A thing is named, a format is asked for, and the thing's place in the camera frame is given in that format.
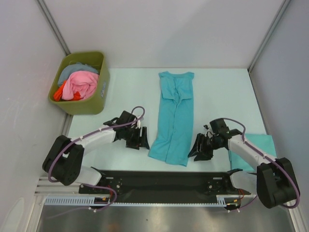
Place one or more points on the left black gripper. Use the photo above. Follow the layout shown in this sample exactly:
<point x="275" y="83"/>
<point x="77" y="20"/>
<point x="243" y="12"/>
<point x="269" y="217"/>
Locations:
<point x="135" y="144"/>

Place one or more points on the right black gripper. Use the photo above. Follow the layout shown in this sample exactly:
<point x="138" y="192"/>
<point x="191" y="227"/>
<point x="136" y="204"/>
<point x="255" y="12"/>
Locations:
<point x="204" y="154"/>

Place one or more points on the cyan blue t shirt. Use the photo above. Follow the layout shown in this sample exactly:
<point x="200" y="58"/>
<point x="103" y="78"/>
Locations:
<point x="175" y="119"/>

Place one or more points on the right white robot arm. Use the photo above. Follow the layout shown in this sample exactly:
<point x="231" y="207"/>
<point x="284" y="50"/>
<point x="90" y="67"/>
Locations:
<point x="276" y="184"/>

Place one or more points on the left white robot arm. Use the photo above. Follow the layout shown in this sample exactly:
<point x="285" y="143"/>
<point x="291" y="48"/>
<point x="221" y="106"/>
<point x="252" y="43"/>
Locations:
<point x="63" y="164"/>

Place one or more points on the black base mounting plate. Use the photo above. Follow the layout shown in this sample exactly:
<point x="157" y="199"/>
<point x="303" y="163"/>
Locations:
<point x="164" y="185"/>

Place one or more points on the olive green plastic bin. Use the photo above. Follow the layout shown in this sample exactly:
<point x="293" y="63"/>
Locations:
<point x="96" y="102"/>

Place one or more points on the folded teal t shirt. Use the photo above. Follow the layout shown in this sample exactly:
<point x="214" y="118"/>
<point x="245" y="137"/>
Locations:
<point x="262" y="141"/>

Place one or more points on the pink t shirt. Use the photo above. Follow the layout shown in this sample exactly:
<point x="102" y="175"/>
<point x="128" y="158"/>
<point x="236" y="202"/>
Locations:
<point x="80" y="86"/>

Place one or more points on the orange red t shirt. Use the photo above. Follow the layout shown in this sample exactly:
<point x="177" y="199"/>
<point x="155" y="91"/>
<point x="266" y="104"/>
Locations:
<point x="59" y="94"/>

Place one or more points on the grey blue t shirt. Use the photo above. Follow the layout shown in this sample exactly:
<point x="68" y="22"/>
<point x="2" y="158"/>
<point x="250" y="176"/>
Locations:
<point x="67" y="71"/>

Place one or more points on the aluminium extrusion rail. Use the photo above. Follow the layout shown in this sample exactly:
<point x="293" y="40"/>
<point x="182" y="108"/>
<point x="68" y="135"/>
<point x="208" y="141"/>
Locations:
<point x="46" y="188"/>

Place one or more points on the white slotted cable duct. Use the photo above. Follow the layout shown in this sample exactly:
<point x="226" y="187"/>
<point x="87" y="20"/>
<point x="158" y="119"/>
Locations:
<point x="97" y="201"/>

